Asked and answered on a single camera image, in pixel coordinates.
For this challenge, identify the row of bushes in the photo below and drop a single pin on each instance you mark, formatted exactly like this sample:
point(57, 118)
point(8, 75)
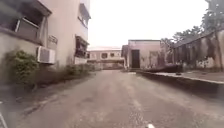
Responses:
point(21, 66)

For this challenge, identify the row of trees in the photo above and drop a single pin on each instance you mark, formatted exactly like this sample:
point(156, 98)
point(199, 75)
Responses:
point(215, 13)

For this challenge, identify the robot's own part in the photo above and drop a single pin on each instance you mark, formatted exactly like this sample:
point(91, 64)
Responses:
point(150, 126)

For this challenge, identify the dirt strip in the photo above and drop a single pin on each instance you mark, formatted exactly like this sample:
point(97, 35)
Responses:
point(43, 95)

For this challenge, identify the pink low building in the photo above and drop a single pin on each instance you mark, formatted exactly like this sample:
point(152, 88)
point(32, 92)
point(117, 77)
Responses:
point(106, 61)

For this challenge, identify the grey concrete road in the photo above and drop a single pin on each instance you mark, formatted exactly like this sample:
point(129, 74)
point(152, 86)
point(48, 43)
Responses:
point(116, 100)

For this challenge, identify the tall beige building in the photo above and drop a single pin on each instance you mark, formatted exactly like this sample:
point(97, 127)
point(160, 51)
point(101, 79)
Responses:
point(63, 23)

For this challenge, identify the stained boundary wall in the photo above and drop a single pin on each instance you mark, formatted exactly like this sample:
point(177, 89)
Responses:
point(200, 50)

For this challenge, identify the pale building with dark door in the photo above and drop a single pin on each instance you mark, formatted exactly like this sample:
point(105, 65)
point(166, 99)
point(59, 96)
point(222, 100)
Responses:
point(148, 50)

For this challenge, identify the white air conditioner unit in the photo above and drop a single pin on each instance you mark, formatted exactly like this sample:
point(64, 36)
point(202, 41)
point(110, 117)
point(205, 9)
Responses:
point(46, 55)

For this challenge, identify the raised concrete pavement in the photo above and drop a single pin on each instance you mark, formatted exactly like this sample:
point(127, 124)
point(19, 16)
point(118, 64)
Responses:
point(190, 81)

